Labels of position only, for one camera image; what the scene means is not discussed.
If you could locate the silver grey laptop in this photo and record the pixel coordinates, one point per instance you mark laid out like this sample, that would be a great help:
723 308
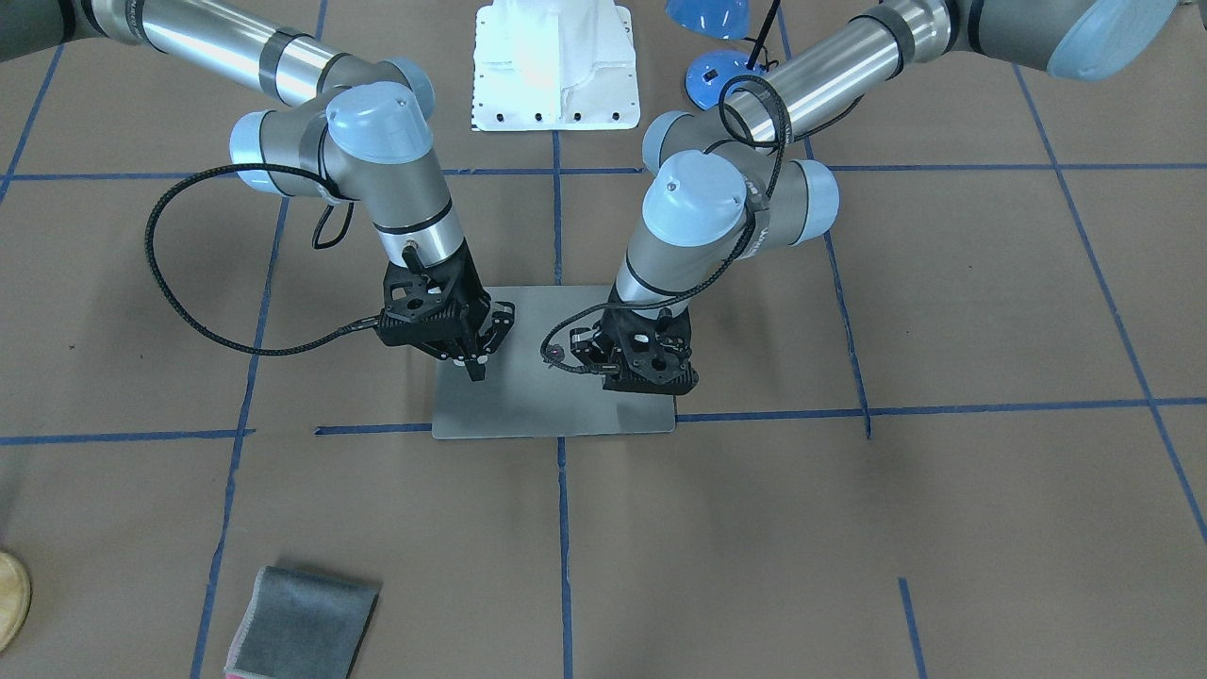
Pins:
523 398

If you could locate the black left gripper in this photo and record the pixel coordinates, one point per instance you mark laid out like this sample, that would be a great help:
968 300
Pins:
582 345

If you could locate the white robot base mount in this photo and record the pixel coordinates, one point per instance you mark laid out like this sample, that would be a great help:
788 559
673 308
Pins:
554 65

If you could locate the round wooden object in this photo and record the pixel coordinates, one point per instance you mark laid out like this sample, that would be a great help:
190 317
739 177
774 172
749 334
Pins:
16 593

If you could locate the blue desk lamp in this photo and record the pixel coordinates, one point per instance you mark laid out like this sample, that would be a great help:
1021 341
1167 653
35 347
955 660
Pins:
727 21

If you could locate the grey folded cloth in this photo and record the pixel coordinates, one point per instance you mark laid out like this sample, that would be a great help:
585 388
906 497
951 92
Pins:
300 625

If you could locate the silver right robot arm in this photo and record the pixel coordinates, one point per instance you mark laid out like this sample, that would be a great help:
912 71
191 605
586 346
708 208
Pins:
349 132

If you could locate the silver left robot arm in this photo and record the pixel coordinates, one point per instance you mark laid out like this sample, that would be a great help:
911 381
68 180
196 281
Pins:
723 188

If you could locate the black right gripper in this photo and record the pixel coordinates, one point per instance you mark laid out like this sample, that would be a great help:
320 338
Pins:
471 300

